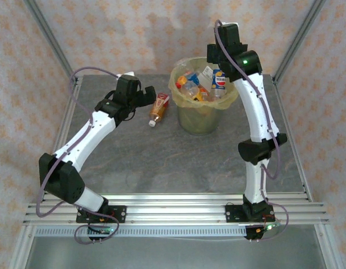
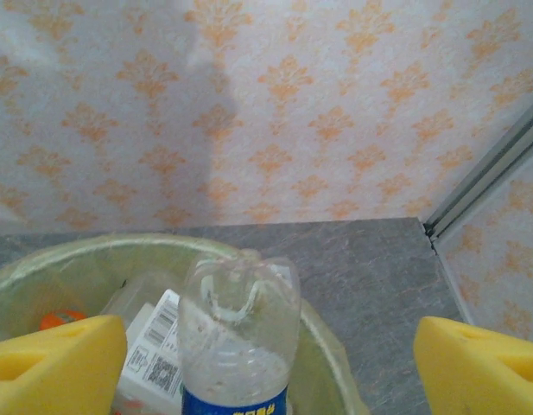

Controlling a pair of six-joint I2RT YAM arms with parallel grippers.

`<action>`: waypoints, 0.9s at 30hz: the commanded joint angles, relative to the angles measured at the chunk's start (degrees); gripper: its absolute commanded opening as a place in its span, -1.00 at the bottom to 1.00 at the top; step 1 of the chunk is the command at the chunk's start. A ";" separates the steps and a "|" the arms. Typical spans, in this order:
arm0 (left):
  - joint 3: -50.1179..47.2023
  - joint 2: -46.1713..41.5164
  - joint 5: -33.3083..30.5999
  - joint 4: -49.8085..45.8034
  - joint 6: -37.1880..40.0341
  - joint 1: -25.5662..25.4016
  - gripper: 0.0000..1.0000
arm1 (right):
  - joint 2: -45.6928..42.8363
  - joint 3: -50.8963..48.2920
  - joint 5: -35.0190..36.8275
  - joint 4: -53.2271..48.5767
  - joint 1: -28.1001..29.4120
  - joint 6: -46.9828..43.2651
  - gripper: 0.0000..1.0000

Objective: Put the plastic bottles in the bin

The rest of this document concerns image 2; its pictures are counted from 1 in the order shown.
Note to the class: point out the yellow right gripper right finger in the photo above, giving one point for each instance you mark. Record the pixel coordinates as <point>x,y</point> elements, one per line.
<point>477,376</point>

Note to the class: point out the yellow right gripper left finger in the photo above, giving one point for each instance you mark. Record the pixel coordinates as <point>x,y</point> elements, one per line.
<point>54,372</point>

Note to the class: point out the orange label bottle tan cap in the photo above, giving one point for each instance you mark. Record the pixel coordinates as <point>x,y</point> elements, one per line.
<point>61,321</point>

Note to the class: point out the green translucent plastic bin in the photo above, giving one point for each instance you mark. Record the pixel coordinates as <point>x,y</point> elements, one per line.
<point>331,359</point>

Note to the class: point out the blue-white label bottle blue cap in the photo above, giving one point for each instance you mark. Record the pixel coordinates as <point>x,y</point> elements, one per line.
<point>240,346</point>

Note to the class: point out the aluminium table side rail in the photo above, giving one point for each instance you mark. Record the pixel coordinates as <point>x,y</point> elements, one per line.
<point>451,281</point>

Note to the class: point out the aluminium frame post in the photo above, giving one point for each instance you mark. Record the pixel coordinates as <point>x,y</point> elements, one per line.
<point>486,177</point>

